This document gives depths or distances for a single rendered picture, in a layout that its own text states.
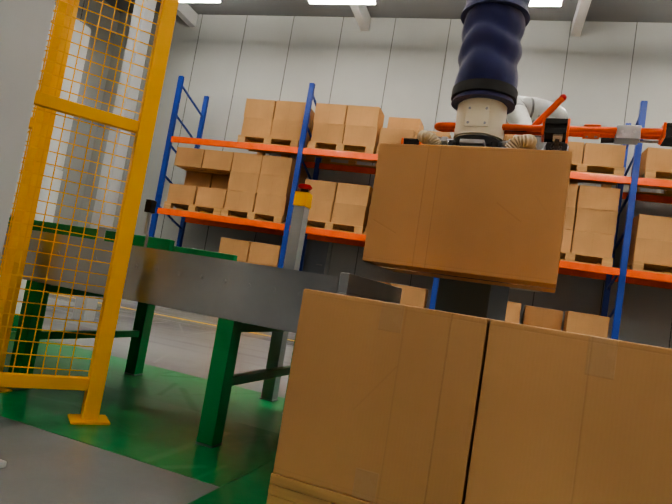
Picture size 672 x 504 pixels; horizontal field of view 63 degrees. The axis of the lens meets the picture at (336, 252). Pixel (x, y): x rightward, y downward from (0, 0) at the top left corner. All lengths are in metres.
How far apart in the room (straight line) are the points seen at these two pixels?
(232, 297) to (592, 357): 1.11
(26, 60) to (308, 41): 10.96
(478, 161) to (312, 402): 0.95
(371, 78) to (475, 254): 10.03
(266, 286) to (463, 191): 0.69
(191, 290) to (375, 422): 0.93
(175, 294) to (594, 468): 1.35
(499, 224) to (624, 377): 0.76
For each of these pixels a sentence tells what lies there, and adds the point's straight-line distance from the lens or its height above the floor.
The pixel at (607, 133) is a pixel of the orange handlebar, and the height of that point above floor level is 1.19.
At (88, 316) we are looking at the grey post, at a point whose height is 0.04.
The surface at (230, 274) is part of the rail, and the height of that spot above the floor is 0.55.
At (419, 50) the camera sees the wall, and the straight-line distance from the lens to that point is 11.70.
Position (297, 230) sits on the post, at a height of 0.81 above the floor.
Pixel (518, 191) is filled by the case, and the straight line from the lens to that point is 1.76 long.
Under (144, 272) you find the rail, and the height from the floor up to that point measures 0.51.
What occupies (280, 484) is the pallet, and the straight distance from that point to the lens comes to 1.27.
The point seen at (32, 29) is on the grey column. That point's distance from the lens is 1.61.
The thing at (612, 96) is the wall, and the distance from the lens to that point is 11.34.
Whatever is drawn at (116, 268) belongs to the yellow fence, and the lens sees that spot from 1.97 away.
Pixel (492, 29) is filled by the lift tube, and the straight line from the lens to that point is 2.07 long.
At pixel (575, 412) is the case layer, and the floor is 0.40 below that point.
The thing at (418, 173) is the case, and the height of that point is 0.97.
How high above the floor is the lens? 0.54
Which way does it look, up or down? 4 degrees up
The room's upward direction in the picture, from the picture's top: 9 degrees clockwise
